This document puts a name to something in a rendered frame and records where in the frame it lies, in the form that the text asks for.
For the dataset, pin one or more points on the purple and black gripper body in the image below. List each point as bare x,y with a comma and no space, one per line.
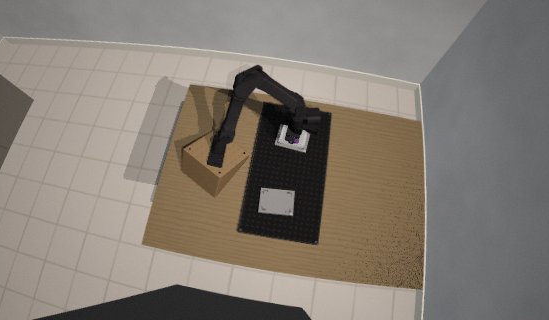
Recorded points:
290,132

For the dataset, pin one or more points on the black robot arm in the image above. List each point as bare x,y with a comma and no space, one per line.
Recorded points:
244,84

